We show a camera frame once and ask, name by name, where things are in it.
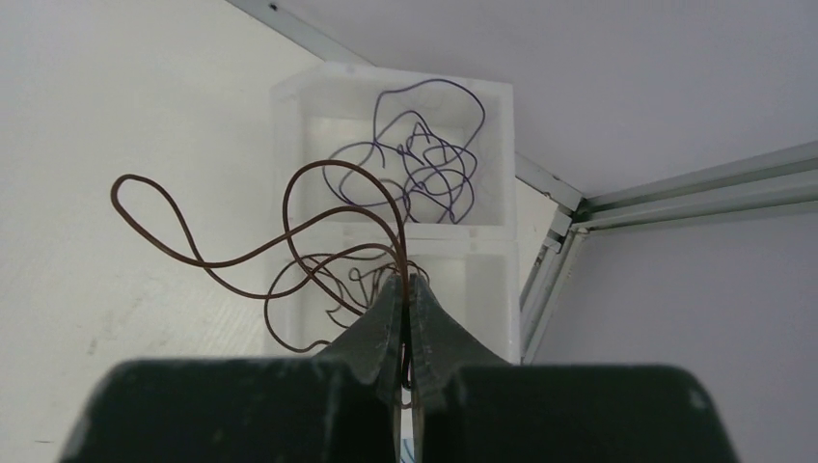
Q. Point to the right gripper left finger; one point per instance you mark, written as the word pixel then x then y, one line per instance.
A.
pixel 340 405

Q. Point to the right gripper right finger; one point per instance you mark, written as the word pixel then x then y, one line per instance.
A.
pixel 470 405

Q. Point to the white compartment tray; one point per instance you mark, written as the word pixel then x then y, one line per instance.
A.
pixel 433 152

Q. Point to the right corner aluminium post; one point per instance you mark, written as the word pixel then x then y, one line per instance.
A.
pixel 777 183

